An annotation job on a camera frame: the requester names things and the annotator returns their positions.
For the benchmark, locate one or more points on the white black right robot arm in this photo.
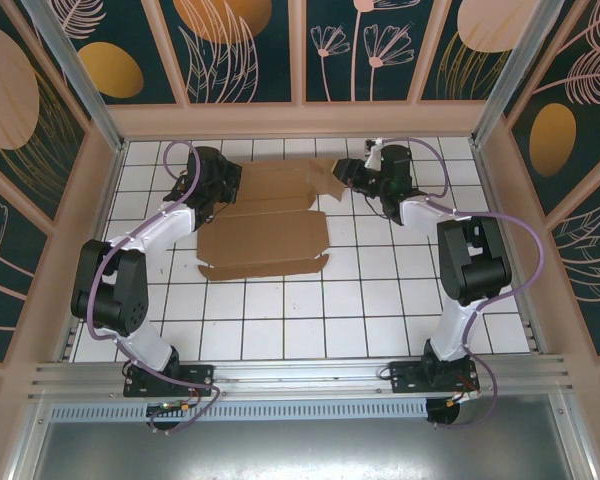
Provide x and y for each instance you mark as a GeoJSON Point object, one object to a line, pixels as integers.
{"type": "Point", "coordinates": [472, 260]}

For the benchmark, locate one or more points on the wall panel with small flower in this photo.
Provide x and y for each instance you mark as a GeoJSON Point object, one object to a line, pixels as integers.
{"type": "Point", "coordinates": [5, 260]}

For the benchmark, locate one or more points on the brown cardboard paper box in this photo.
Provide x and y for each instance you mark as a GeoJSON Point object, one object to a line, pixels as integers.
{"type": "Point", "coordinates": [265, 240]}

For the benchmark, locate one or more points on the wall panel with pink disc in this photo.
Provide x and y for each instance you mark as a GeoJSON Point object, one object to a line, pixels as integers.
{"type": "Point", "coordinates": [470, 50]}

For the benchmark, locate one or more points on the wall panel with leaf drawing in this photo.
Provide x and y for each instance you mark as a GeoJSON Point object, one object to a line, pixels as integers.
{"type": "Point", "coordinates": [220, 50]}

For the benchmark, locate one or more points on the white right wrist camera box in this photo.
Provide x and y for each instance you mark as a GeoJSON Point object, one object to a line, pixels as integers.
{"type": "Point", "coordinates": [375, 155]}

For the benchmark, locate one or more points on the aluminium table edge rail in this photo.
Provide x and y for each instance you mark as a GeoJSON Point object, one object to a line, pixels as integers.
{"type": "Point", "coordinates": [108, 200]}
{"type": "Point", "coordinates": [491, 197]}

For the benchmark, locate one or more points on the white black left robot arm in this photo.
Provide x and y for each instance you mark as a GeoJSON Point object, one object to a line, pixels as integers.
{"type": "Point", "coordinates": [155, 240]}

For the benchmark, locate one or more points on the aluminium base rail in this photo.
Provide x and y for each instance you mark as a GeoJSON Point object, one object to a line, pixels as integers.
{"type": "Point", "coordinates": [300, 375]}

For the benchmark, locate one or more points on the wall panel with flower drawing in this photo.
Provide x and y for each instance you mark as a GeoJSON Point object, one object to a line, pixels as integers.
{"type": "Point", "coordinates": [360, 50]}

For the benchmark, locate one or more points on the aluminium corner post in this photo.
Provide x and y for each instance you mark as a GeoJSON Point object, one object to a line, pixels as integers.
{"type": "Point", "coordinates": [510, 65]}
{"type": "Point", "coordinates": [80, 85]}

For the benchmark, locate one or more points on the wall panel with golden oval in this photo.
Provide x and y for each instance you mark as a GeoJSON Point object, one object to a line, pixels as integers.
{"type": "Point", "coordinates": [110, 70]}

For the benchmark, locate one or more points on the wall panel with orange oval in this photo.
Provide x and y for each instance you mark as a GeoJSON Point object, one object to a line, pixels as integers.
{"type": "Point", "coordinates": [555, 140]}

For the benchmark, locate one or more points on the wall panel with pink oval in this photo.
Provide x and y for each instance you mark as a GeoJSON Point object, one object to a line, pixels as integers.
{"type": "Point", "coordinates": [20, 100]}

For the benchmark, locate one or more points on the grey metal sheet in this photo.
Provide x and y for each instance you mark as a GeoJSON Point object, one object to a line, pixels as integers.
{"type": "Point", "coordinates": [300, 450]}

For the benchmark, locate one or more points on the wall panel with fern drawing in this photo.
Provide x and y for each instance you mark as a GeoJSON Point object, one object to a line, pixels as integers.
{"type": "Point", "coordinates": [590, 260]}

